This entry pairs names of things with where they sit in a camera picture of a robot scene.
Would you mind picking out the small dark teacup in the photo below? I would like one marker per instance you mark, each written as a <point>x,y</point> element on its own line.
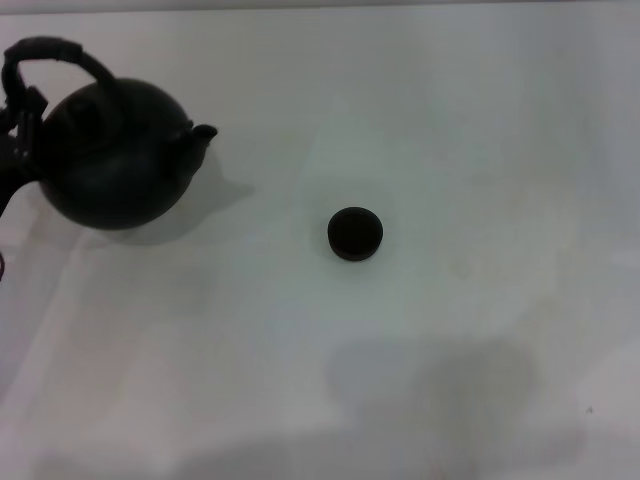
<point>355,234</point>

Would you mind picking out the black round teapot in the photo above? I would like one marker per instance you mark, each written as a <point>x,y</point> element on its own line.
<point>115,170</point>

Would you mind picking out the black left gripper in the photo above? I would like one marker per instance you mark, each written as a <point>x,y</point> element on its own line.
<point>15,172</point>

